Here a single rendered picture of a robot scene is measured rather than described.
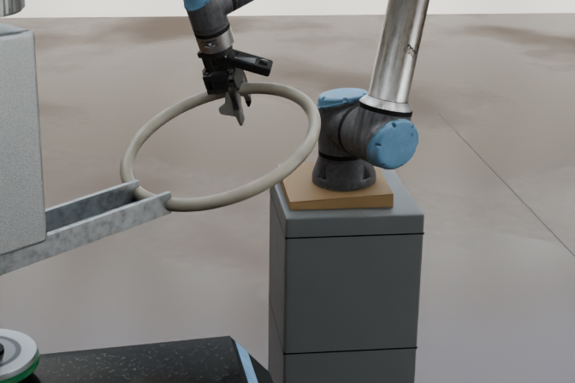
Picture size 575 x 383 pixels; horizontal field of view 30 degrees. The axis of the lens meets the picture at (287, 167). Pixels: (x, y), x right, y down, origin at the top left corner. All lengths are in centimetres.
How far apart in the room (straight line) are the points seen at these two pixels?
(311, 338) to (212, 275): 159
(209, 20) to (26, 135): 70
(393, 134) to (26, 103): 120
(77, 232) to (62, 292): 238
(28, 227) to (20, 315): 236
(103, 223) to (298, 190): 98
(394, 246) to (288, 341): 42
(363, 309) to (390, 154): 50
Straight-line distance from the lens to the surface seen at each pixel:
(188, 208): 235
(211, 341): 238
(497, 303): 456
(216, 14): 258
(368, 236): 306
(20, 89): 202
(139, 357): 233
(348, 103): 304
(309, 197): 307
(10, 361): 224
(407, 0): 290
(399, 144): 293
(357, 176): 311
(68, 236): 223
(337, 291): 311
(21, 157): 205
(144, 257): 490
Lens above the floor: 194
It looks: 19 degrees down
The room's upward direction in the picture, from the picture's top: 1 degrees clockwise
